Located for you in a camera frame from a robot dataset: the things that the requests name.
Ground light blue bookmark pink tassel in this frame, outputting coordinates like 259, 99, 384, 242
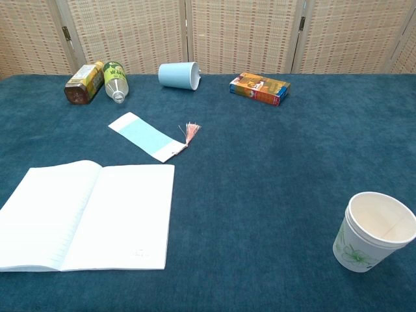
108, 112, 202, 163

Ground white lined notebook yellow spine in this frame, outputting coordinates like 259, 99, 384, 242
0, 159, 176, 272

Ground dark blue table cloth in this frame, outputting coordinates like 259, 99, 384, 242
0, 73, 416, 312

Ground orange snack box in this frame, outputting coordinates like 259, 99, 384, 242
229, 71, 291, 107

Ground light blue mug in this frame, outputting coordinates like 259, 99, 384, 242
158, 61, 202, 92

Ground clear bottle green label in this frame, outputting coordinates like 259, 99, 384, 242
103, 61, 130, 104

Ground woven folding screen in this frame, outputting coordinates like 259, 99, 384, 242
0, 0, 416, 81

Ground brown tea bottle yellow label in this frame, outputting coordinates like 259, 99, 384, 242
64, 62, 105, 105

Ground white paper cup green flower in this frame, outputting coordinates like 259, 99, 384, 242
332, 207, 415, 273

